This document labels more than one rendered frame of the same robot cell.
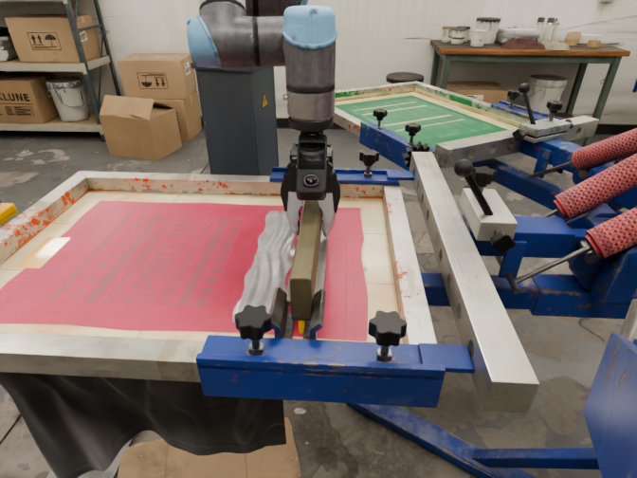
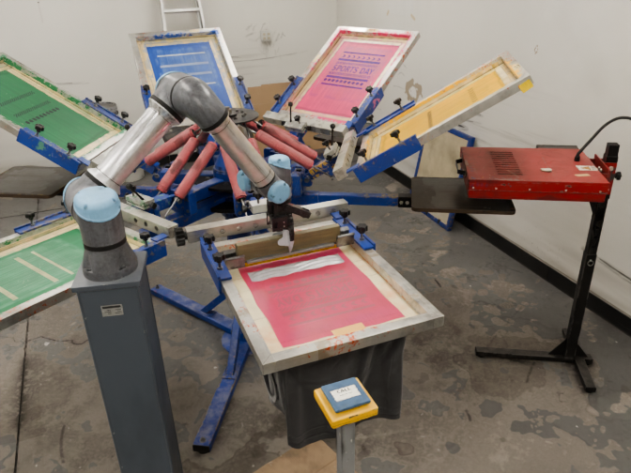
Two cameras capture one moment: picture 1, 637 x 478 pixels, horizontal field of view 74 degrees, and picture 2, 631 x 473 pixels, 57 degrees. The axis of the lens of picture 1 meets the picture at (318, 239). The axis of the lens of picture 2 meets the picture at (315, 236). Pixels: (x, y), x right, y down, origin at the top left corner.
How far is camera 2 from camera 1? 235 cm
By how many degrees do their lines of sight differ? 94
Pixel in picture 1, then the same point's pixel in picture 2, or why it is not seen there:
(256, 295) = (327, 261)
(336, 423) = (228, 454)
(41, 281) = (367, 315)
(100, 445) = not seen: hidden behind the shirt
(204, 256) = (312, 282)
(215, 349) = (368, 245)
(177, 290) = (340, 279)
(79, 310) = (372, 294)
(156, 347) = (376, 257)
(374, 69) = not seen: outside the picture
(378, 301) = not seen: hidden behind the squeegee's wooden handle
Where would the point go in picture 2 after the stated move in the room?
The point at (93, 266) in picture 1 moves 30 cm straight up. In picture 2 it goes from (346, 308) to (346, 224)
